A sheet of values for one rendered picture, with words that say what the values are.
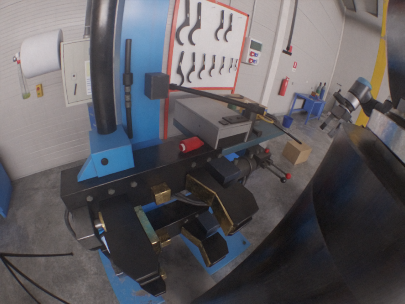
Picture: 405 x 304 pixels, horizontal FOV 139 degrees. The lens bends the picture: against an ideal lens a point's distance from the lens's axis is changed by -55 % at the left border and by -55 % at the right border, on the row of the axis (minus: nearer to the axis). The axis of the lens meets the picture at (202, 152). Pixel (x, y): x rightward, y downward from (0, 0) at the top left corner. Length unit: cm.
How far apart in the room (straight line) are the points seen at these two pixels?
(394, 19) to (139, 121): 79
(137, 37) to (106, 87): 23
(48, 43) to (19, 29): 143
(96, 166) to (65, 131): 193
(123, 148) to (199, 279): 110
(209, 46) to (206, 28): 31
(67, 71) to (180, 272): 154
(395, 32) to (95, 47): 64
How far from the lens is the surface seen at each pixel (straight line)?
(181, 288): 136
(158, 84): 65
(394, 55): 17
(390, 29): 17
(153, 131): 81
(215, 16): 291
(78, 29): 229
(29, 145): 273
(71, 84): 111
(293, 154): 316
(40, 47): 111
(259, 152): 99
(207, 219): 113
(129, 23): 69
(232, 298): 34
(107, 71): 61
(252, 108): 54
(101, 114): 64
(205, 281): 139
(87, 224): 63
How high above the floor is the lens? 150
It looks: 34 degrees down
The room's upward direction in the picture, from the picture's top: 10 degrees clockwise
